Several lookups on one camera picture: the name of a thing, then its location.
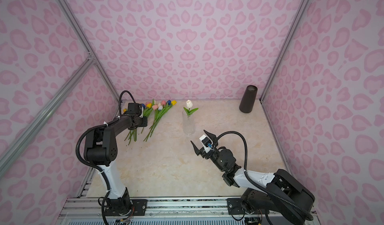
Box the white tulip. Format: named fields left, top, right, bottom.
left=184, top=100, right=198, bottom=116

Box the diagonal aluminium frame bar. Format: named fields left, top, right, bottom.
left=1, top=56, right=94, bottom=178

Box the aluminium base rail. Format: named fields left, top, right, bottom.
left=55, top=196, right=320, bottom=225

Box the black tapered vase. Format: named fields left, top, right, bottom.
left=239, top=85, right=258, bottom=113

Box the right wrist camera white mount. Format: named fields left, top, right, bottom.
left=199, top=135, right=214, bottom=154

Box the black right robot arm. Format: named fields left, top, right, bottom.
left=193, top=131, right=315, bottom=225

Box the bunch of artificial tulips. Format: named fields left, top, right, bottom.
left=125, top=99, right=175, bottom=145

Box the clear glass vase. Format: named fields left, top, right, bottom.
left=182, top=111, right=196, bottom=135

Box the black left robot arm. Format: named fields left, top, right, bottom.
left=75, top=90, right=148, bottom=225

